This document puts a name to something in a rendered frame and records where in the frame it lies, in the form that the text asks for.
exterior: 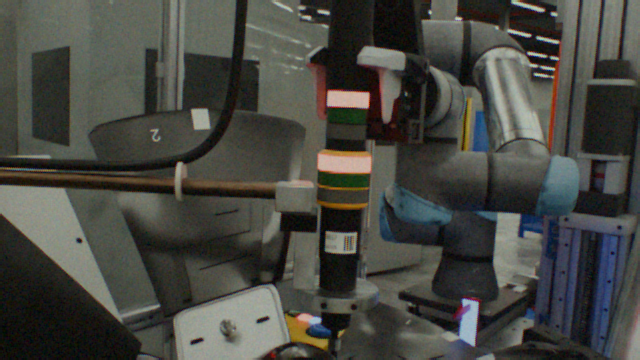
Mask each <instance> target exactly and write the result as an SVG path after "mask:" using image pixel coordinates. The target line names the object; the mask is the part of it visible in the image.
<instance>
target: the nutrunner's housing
mask: <svg viewBox="0 0 640 360"><path fill-rule="evenodd" d="M362 217H363V208H359V209H339V208H330V207H325V206H322V205H321V220H320V239H319V258H320V272H319V287H321V288H322V289H325V290H328V291H334V292H348V291H352V290H355V289H356V285H357V269H358V261H359V260H360V249H361V233H362ZM350 322H351V313H349V314H338V313H328V312H322V311H321V323H320V324H321V326H323V327H324V328H325V329H327V330H330V331H344V330H345V329H347V328H349V327H350Z"/></svg>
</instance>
